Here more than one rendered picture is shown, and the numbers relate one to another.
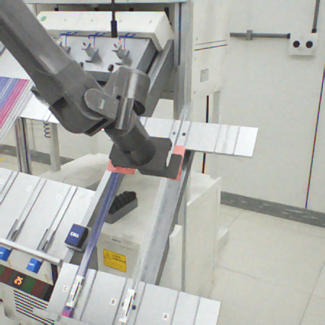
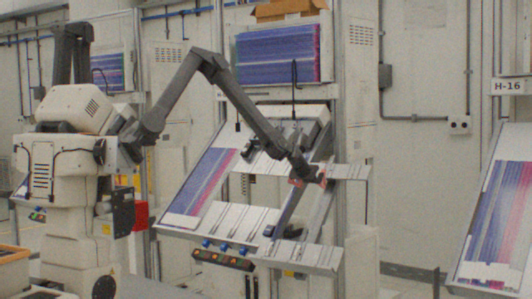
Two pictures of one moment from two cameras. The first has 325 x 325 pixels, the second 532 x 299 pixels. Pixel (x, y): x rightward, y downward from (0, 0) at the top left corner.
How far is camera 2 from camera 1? 1.34 m
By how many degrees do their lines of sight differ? 18
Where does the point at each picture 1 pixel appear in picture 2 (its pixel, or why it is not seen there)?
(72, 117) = (273, 151)
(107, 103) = (288, 144)
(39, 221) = (245, 228)
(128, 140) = (297, 162)
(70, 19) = (266, 110)
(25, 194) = (237, 214)
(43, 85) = (262, 137)
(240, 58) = (408, 138)
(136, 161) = (301, 174)
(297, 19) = (453, 104)
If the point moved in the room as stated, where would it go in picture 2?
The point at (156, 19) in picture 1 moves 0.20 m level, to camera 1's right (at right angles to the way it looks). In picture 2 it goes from (320, 109) to (364, 107)
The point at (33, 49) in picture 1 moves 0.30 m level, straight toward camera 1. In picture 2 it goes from (258, 123) to (269, 128)
